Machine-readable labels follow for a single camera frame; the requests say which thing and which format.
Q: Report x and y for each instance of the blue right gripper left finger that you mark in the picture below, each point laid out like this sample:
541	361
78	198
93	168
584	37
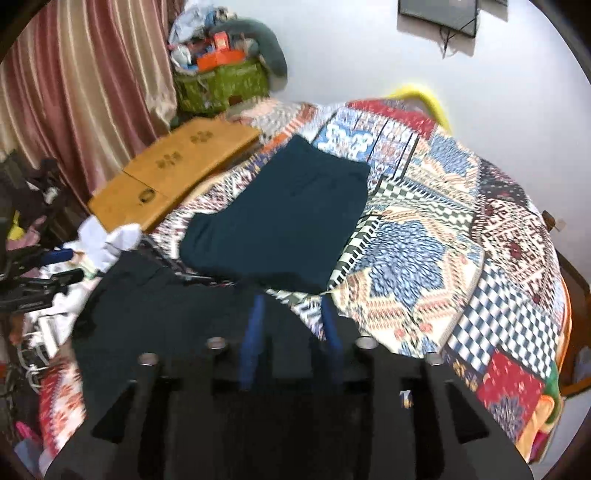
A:
253	343

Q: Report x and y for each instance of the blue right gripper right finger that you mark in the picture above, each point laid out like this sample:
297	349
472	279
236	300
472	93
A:
334	352

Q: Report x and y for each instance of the black pants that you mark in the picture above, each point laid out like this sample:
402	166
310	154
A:
140	306

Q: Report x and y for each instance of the white cloth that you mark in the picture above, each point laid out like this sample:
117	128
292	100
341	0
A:
98	250

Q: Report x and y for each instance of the folded dark teal pants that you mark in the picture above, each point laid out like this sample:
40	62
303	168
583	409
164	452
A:
287	229

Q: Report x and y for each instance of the colourful patchwork bedspread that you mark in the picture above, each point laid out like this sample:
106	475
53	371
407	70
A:
450	255

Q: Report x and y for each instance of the wooden lap table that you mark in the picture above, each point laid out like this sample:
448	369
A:
159	178

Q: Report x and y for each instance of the pink striped curtain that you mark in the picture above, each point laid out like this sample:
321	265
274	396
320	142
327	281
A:
89	84

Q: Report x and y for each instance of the yellow pillow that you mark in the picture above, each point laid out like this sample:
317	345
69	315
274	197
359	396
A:
428	98

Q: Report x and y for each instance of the green patterned storage bag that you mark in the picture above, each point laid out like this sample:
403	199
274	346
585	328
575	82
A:
212	92

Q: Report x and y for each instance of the grey neck pillow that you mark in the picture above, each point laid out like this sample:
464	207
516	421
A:
269	47

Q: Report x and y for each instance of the orange box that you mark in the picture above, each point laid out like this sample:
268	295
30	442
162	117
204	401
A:
217	58

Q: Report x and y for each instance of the black framed wall picture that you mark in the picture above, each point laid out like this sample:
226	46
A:
457	15

